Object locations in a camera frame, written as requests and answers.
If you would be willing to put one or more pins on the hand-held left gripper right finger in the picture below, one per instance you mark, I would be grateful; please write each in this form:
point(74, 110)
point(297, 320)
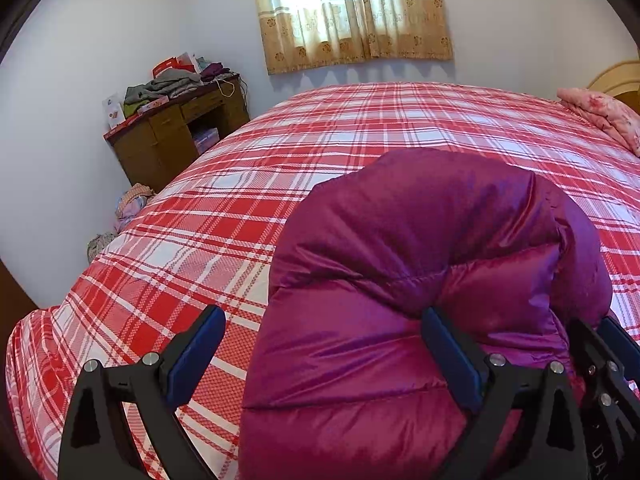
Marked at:
point(450, 355)

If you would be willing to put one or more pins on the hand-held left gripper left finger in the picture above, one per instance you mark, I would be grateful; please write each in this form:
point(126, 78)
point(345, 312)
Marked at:
point(192, 355)

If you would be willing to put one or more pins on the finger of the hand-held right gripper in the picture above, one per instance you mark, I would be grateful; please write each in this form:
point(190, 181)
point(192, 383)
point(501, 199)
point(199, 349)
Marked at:
point(622, 337)
point(592, 355)

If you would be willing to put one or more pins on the magenta quilted down jacket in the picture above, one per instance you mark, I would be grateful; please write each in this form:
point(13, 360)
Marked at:
point(375, 310)

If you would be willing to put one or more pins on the grey clothes pile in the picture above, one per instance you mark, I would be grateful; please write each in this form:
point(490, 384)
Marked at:
point(162, 86)

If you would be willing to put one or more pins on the purple folded clothes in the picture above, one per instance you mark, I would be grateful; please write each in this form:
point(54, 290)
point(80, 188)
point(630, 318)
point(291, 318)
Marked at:
point(215, 71)

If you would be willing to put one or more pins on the floral cloth bag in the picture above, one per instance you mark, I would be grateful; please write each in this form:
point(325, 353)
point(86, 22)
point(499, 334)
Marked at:
point(101, 247)
point(131, 207)

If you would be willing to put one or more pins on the bed with red plaid sheet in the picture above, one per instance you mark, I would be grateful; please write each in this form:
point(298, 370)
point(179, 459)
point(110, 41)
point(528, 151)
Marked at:
point(225, 210)

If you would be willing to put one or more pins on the dark wooden furniture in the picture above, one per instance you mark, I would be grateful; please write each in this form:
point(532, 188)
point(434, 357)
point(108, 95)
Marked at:
point(15, 287)

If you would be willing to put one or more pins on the brown wooden desk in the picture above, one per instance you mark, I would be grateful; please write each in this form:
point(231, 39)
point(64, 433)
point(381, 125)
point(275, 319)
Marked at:
point(160, 145)

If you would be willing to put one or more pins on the pink pillow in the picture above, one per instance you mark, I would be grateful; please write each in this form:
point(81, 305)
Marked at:
point(607, 112)

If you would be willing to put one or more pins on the flat red-edged box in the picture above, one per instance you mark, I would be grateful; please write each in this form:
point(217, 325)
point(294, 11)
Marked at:
point(137, 117)

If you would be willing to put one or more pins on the green cloth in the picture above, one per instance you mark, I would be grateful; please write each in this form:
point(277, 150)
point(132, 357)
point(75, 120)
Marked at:
point(131, 110)

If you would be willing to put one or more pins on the white printed card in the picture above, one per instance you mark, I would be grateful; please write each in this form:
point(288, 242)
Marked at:
point(114, 110)

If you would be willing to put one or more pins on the beige wooden headboard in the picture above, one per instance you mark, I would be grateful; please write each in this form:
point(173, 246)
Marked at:
point(617, 77)

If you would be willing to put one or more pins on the red cardboard box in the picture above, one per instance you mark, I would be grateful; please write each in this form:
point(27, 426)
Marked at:
point(170, 66)

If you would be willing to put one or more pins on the beige floral curtain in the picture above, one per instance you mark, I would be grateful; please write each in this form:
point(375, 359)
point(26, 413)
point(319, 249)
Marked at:
point(410, 10)
point(310, 15)

